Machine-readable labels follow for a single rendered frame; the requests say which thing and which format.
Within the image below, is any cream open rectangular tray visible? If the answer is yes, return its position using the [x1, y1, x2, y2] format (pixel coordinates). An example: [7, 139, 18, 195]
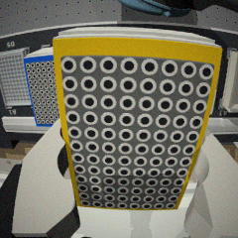
[221, 51, 238, 112]

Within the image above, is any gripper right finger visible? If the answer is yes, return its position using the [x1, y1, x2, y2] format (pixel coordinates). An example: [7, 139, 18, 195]
[183, 128, 238, 238]

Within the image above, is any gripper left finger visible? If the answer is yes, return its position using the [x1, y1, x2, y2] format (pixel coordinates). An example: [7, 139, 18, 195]
[0, 119, 80, 238]

